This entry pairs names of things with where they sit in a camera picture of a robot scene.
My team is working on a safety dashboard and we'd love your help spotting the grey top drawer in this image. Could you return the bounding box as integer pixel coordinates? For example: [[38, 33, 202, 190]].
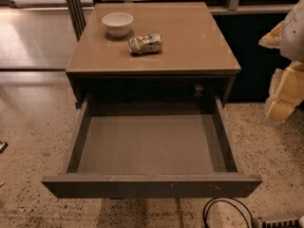
[[42, 97, 262, 199]]

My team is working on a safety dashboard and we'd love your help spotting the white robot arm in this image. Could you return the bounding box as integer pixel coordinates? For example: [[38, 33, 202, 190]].
[[258, 0, 304, 126]]

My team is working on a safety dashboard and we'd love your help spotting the brown drawer cabinet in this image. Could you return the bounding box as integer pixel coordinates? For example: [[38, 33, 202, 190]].
[[66, 2, 240, 105]]

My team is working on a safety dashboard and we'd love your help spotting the grey power strip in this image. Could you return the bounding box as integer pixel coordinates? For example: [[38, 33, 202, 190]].
[[254, 218, 302, 228]]

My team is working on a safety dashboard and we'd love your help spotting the crushed drink can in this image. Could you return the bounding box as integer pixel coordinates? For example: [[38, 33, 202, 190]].
[[128, 33, 162, 55]]

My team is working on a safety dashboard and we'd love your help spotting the white ceramic bowl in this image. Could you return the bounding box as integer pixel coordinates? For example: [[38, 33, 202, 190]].
[[102, 12, 134, 38]]

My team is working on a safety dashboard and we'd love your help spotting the small dark floor object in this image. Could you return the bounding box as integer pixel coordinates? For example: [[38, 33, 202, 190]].
[[0, 142, 8, 154]]

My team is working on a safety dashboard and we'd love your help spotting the black floor cable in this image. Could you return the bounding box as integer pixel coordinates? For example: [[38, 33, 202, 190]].
[[202, 197, 256, 228]]

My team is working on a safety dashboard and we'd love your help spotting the metal window frame post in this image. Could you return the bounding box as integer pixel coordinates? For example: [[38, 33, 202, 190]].
[[66, 0, 86, 40]]

